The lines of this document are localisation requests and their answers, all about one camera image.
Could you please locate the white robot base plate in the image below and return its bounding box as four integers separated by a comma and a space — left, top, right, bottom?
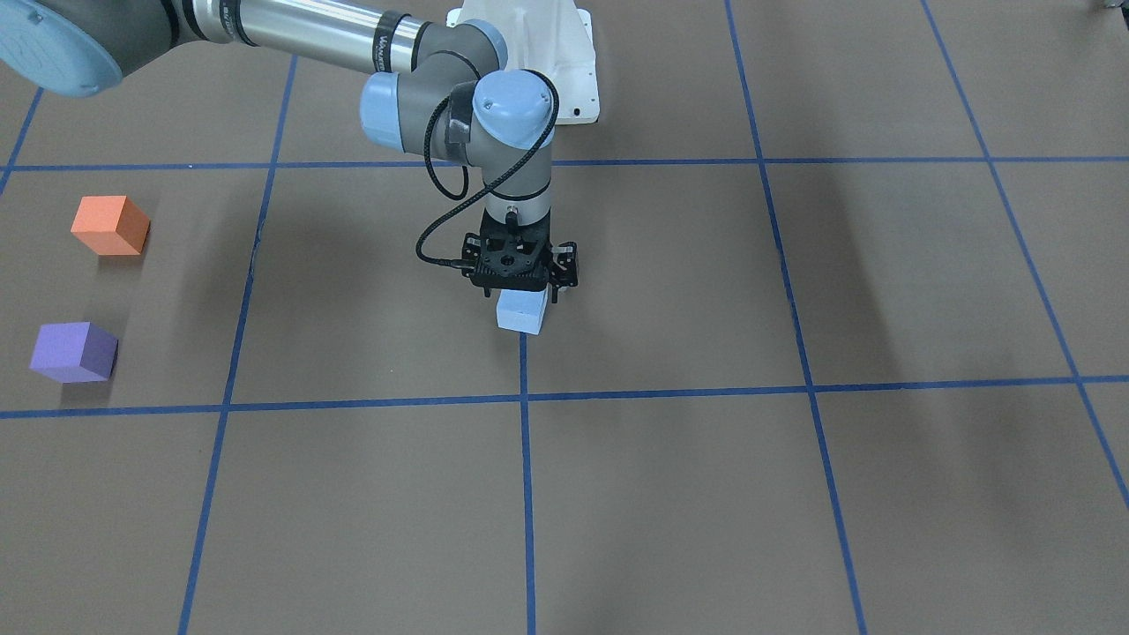
446, 1, 601, 125

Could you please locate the orange foam block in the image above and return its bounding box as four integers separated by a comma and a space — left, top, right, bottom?
70, 195, 152, 256

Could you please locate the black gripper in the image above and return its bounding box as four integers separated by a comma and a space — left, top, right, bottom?
462, 214, 579, 304

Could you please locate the light blue foam block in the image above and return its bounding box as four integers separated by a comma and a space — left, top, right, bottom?
496, 288, 550, 336

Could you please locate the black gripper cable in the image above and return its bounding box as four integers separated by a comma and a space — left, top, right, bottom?
415, 71, 560, 270

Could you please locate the brown paper table cover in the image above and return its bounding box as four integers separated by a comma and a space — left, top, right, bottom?
3, 1, 1126, 634

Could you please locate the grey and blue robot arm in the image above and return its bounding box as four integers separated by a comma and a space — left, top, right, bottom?
1, 1, 579, 295

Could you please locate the purple foam block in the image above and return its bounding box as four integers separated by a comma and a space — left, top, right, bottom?
29, 322, 119, 385

